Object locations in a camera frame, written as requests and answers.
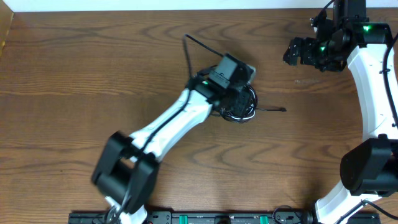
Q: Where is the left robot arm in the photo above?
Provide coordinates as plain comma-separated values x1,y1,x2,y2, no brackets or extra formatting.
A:
91,54,256,223

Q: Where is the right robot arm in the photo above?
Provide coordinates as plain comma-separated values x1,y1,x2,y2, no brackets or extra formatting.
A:
283,0,397,223

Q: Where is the black thick cable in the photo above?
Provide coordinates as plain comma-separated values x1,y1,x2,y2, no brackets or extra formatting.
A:
211,83,287,123

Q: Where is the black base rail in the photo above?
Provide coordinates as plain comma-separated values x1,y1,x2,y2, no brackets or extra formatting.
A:
67,211,381,224

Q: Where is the left camera cable black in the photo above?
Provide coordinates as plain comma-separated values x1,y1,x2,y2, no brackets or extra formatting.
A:
105,34,212,223

